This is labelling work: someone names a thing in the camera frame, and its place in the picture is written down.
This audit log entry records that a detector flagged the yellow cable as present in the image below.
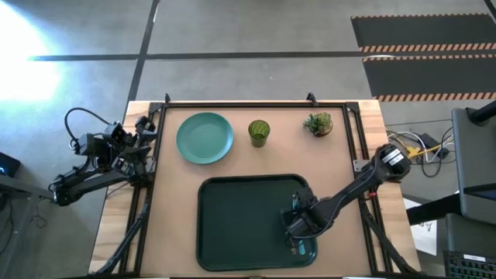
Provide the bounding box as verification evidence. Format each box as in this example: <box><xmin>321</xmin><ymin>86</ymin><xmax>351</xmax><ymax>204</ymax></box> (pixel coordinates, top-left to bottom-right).
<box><xmin>402</xmin><ymin>139</ymin><xmax>453</xmax><ymax>160</ymax></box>

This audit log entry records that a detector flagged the dark blue crate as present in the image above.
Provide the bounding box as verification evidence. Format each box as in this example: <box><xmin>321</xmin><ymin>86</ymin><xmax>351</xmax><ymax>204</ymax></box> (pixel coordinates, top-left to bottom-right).
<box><xmin>443</xmin><ymin>250</ymin><xmax>496</xmax><ymax>279</ymax></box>

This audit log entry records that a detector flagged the white cable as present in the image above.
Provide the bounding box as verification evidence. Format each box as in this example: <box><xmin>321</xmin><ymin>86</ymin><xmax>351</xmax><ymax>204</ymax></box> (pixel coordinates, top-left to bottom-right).
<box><xmin>386</xmin><ymin>129</ymin><xmax>424</xmax><ymax>156</ymax></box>

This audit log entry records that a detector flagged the dark green tray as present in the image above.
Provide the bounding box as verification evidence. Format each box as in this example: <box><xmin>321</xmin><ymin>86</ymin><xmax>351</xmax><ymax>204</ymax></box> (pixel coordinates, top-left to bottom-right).
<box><xmin>195</xmin><ymin>174</ymin><xmax>319</xmax><ymax>272</ymax></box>

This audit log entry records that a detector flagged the black power adapter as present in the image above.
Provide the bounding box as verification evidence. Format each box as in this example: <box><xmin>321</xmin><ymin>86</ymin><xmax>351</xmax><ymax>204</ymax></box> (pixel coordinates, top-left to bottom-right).
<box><xmin>419</xmin><ymin>133</ymin><xmax>439</xmax><ymax>150</ymax></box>

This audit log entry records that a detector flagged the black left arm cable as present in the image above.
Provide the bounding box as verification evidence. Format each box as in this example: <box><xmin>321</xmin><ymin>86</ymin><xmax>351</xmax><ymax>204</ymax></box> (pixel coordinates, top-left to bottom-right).
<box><xmin>64</xmin><ymin>107</ymin><xmax>114</xmax><ymax>152</ymax></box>

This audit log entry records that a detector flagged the grey cabinet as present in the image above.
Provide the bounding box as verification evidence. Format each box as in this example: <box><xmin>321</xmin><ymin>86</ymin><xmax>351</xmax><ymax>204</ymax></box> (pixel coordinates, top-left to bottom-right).
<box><xmin>451</xmin><ymin>107</ymin><xmax>496</xmax><ymax>226</ymax></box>

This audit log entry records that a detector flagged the black hazard-striped floor mat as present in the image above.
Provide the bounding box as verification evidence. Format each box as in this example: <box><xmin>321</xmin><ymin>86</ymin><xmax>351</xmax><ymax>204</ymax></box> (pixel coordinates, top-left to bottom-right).
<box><xmin>362</xmin><ymin>53</ymin><xmax>496</xmax><ymax>103</ymax></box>
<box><xmin>350</xmin><ymin>14</ymin><xmax>496</xmax><ymax>53</ymax></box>

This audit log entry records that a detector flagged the small potted succulent plant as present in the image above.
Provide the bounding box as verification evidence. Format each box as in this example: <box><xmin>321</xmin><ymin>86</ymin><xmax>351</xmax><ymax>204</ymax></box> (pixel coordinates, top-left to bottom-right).
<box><xmin>303</xmin><ymin>112</ymin><xmax>334</xmax><ymax>138</ymax></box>

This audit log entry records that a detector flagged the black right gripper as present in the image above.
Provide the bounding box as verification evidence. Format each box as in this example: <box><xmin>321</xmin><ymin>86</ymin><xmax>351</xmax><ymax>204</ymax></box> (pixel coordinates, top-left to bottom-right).
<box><xmin>281</xmin><ymin>187</ymin><xmax>325</xmax><ymax>249</ymax></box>

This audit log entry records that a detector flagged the black floor bar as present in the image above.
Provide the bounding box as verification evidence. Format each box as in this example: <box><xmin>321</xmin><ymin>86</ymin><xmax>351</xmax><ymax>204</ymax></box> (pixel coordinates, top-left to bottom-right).
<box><xmin>405</xmin><ymin>192</ymin><xmax>463</xmax><ymax>226</ymax></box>

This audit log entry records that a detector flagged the green translucent cup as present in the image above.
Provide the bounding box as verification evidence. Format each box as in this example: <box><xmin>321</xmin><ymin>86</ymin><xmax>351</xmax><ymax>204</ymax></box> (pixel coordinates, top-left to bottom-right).
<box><xmin>247</xmin><ymin>119</ymin><xmax>271</xmax><ymax>148</ymax></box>

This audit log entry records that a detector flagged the white paper sheet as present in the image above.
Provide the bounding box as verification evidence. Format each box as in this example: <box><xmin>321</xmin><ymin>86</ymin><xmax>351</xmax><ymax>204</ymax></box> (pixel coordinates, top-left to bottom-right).
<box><xmin>402</xmin><ymin>198</ymin><xmax>439</xmax><ymax>257</ymax></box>

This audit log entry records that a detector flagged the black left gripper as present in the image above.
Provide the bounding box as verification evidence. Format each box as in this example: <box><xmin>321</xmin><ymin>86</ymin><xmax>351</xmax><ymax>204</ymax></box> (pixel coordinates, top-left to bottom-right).
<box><xmin>115</xmin><ymin>115</ymin><xmax>158</xmax><ymax>175</ymax></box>

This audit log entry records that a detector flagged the black device with blue light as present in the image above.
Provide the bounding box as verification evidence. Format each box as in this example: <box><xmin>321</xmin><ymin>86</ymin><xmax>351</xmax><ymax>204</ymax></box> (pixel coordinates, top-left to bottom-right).
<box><xmin>0</xmin><ymin>151</ymin><xmax>22</xmax><ymax>178</ymax></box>

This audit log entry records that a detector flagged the black aluminium table frame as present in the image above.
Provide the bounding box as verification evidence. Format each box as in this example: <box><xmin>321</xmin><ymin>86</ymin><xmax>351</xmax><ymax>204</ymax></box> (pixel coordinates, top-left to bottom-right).
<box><xmin>95</xmin><ymin>92</ymin><xmax>422</xmax><ymax>278</ymax></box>

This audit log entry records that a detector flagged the iridescent blue fork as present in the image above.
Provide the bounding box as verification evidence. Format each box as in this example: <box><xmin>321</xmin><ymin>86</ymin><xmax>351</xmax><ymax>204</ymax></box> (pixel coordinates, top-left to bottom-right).
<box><xmin>290</xmin><ymin>193</ymin><xmax>308</xmax><ymax>257</ymax></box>

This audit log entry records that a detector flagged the thin black floor cable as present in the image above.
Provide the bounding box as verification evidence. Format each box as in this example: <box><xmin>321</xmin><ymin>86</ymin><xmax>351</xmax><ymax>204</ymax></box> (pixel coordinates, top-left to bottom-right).
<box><xmin>29</xmin><ymin>196</ymin><xmax>50</xmax><ymax>230</ymax></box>

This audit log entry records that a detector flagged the teal round plate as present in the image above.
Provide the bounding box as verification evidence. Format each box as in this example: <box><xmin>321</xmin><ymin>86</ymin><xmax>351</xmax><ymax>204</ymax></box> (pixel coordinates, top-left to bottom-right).
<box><xmin>176</xmin><ymin>112</ymin><xmax>235</xmax><ymax>165</ymax></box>

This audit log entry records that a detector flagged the black pole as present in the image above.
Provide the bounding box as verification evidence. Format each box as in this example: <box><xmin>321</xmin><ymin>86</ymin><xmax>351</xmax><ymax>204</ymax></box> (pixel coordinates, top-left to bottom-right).
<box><xmin>466</xmin><ymin>99</ymin><xmax>496</xmax><ymax>126</ymax></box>

